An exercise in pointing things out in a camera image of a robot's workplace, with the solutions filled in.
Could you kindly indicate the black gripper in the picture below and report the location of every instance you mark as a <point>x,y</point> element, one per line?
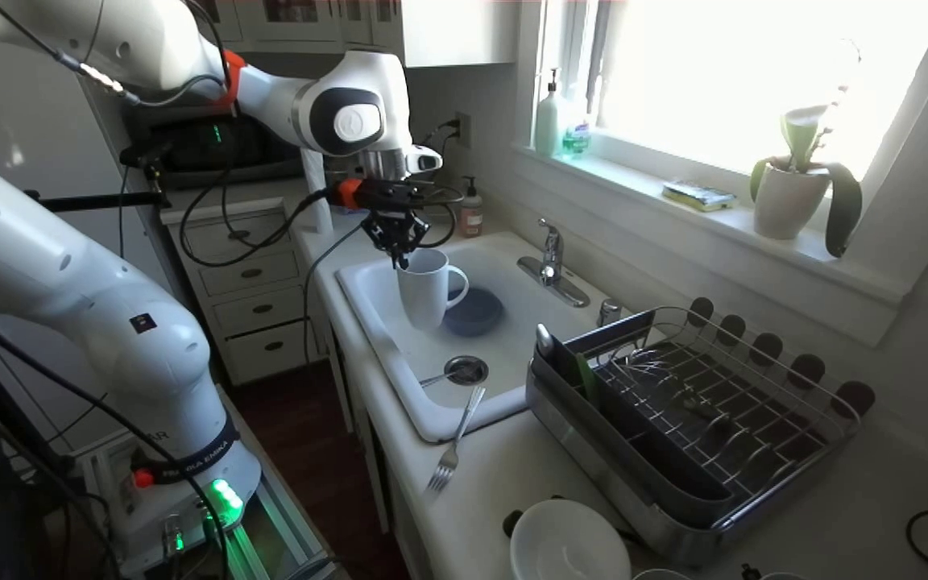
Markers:
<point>399,197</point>

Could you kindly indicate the white mug cup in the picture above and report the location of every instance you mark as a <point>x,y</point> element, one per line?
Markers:
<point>427,291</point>

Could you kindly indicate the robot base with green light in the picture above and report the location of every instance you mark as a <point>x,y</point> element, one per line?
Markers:
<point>251,527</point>

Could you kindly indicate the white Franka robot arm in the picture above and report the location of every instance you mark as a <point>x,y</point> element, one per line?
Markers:
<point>78,278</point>

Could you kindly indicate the blue plate in sink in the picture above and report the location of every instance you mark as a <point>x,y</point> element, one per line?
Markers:
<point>480,315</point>

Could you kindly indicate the steel sink drain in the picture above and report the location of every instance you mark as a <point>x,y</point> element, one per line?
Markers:
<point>468,368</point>

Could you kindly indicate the white round bowl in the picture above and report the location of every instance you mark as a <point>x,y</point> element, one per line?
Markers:
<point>570,542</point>

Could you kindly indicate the brown soap dispenser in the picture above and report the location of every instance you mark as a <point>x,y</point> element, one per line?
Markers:
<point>471,214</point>

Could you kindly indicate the white upright cylinder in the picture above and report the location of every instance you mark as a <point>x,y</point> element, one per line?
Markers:
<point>318,196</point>

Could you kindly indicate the silver fork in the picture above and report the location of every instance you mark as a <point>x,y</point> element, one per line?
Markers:
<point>432,380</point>
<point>457,439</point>

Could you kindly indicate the chrome faucet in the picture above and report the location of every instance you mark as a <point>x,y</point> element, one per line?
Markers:
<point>550,259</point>

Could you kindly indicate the white drawer cabinet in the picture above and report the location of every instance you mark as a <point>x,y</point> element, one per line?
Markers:
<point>251,311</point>

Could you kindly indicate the white soap bottle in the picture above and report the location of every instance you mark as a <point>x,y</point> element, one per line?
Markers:
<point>546,119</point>

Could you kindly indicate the black microwave oven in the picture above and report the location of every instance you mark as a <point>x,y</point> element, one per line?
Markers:
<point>179,148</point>

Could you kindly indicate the yellow green sponge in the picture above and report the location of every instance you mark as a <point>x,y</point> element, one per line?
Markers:
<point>694,196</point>

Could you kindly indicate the metal dish rack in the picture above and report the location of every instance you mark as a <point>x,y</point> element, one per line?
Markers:
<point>701,429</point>

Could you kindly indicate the white plant pot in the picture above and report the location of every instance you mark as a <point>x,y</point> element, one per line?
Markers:
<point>788,197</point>

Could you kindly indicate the green potted plant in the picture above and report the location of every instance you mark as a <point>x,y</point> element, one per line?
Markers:
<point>842,204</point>

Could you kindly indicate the white wall outlet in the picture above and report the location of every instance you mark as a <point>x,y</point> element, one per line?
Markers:
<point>459,131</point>

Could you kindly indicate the white wall cabinet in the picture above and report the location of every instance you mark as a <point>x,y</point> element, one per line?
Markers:
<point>453,34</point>

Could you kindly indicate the white window frame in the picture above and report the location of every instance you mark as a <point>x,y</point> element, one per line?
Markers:
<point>701,211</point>

